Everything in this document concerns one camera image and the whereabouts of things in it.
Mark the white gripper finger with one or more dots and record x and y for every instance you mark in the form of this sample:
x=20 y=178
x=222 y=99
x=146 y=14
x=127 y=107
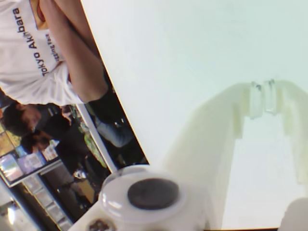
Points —
x=199 y=156
x=296 y=115

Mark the bare person forearm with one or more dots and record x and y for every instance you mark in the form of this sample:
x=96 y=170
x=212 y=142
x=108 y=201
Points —
x=81 y=72

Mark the white long table edge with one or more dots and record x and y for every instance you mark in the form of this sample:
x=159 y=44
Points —
x=99 y=146

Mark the board with pictures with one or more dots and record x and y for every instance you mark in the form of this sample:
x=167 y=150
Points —
x=26 y=166

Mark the person in white text T-shirt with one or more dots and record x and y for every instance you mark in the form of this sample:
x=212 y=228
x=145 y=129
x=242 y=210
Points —
x=19 y=60

